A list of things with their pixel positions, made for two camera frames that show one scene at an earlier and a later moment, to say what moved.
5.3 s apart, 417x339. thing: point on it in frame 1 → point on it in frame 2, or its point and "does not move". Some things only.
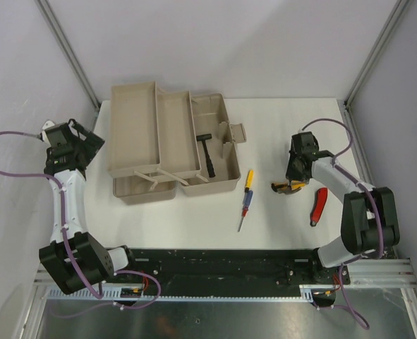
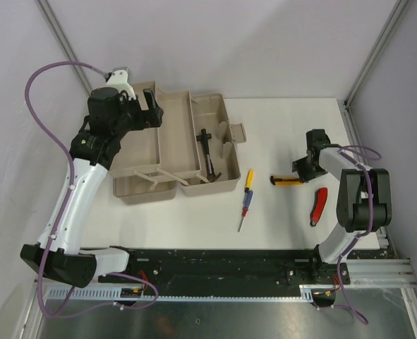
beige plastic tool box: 154,150 does not move
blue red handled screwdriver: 247,201 does not move
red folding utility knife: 318,205 does not move
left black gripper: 93,144 → 146,119
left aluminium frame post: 51,19 does not move
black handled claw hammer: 284,188 → 212,176
